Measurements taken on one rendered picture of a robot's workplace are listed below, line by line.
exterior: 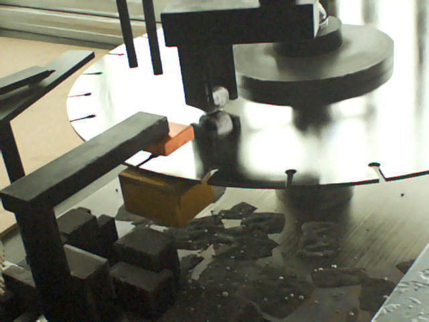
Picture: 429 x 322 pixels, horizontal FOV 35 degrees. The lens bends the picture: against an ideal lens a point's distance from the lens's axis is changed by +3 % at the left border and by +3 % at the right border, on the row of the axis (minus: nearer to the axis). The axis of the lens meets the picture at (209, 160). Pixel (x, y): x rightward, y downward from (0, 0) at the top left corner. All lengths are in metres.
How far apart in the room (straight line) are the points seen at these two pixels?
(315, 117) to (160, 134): 0.10
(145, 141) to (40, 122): 0.65
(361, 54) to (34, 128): 0.59
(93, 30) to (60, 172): 1.00
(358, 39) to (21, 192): 0.27
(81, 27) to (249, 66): 0.88
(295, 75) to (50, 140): 0.53
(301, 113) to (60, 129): 0.58
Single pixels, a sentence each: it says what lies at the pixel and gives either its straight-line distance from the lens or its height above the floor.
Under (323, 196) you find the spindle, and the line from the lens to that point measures 0.49.
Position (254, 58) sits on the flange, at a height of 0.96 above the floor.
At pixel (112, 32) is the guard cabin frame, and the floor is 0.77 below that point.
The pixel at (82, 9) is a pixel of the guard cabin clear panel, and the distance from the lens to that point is 1.33.
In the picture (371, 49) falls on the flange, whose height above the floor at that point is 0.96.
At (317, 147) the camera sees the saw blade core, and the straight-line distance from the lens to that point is 0.36.
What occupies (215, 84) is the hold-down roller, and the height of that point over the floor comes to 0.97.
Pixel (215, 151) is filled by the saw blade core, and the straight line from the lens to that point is 0.37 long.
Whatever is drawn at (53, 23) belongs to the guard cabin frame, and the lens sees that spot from 1.37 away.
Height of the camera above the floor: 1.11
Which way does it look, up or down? 28 degrees down
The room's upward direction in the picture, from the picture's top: 8 degrees counter-clockwise
